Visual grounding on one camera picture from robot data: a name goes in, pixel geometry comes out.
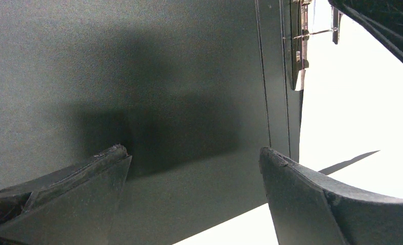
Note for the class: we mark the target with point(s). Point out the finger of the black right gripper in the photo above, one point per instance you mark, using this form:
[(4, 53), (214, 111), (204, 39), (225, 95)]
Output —
[(383, 19)]

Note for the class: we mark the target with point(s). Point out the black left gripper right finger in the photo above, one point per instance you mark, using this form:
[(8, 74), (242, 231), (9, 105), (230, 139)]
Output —
[(309, 207)]

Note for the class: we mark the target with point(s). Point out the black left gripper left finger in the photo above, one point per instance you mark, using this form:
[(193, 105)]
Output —
[(74, 205)]

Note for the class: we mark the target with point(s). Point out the white folder with black inside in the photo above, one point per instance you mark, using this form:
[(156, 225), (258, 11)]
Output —
[(78, 77)]

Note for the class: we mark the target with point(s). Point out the metal folder clip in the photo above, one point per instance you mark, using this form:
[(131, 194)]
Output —
[(301, 33)]

